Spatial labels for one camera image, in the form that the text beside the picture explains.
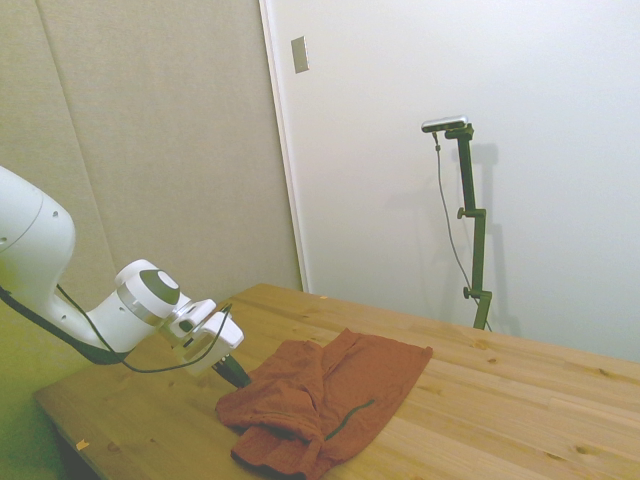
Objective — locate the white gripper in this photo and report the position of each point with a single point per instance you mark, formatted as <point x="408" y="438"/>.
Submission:
<point x="220" y="340"/>

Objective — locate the rust orange shorts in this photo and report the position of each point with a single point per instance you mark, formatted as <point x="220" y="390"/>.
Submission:
<point x="360" y="380"/>

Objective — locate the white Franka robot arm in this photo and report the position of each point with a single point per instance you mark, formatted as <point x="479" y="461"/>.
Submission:
<point x="30" y="240"/>

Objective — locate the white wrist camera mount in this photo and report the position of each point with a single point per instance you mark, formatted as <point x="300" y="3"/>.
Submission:
<point x="197" y="312"/>

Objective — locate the white door frame trim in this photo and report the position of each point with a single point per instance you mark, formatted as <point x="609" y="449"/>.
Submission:
<point x="281" y="125"/>

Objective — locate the dark jointed camera stand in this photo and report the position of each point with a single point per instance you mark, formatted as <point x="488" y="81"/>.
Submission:
<point x="477" y="250"/>

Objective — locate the grey wall switch plate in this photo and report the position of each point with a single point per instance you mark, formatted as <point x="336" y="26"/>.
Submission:
<point x="300" y="55"/>

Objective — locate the silver exterior camera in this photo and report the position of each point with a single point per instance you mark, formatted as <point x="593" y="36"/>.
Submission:
<point x="445" y="123"/>

